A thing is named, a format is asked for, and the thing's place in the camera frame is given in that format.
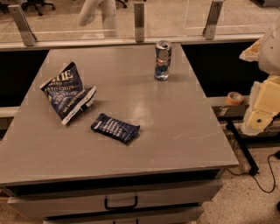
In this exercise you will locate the middle metal glass bracket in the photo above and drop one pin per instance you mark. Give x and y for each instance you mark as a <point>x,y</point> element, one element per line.
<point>139,22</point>

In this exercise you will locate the grey drawer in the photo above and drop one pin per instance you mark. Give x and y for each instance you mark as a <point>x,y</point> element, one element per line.
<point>178,215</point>
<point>92,201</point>

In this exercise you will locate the blue potato chips bag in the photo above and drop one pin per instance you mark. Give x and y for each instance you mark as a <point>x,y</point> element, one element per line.
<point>67,94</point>

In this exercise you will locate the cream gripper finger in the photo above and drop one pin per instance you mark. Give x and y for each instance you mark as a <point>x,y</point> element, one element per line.
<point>263,106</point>
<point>251,53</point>

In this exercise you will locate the upper grey drawer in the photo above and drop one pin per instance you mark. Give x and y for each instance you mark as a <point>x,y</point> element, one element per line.
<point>92,201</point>

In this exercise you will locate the orange tape roll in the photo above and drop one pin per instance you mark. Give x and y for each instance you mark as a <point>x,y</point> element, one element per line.
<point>234,98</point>

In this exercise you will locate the left metal glass bracket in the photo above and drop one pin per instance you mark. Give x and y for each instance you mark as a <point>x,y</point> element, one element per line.
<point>25,31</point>

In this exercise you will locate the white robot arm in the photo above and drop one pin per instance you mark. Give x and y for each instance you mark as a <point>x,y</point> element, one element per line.
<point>269,52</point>

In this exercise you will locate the metal glass bracket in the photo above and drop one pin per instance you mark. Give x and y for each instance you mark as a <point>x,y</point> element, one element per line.
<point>212,19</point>
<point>139,22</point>
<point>25,31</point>

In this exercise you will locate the black drawer handle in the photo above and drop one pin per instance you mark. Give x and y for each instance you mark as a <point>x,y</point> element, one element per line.
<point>120,203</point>

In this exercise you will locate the silver blue redbull can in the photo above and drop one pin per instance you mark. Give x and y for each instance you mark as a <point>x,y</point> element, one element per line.
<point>163,59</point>

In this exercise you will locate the right metal glass bracket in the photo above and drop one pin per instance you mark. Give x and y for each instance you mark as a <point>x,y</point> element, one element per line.
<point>212,19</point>

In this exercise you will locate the black office chair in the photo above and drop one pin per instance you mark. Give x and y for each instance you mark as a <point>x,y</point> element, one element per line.
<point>36,4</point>

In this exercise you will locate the lower grey drawer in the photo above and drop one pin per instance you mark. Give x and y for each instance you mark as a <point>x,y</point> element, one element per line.
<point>178,215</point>

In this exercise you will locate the black table leg bar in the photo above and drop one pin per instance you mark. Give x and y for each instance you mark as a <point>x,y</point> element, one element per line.
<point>253,167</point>

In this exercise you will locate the blue rxbar blueberry wrapper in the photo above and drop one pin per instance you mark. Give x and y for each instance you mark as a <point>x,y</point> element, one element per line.
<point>114,128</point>

